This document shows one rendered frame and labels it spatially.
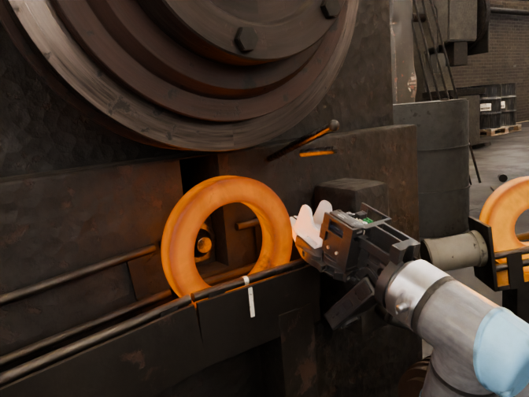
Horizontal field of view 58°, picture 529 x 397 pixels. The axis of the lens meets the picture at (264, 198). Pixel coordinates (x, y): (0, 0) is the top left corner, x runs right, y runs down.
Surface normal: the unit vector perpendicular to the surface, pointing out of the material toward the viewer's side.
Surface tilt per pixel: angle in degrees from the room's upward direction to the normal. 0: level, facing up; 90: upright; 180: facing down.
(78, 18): 90
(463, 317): 45
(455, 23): 92
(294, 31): 90
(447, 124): 90
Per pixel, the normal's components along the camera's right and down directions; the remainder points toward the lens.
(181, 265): 0.56, 0.11
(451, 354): -0.82, 0.26
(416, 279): -0.42, -0.60
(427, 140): -0.25, 0.20
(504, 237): 0.00, 0.18
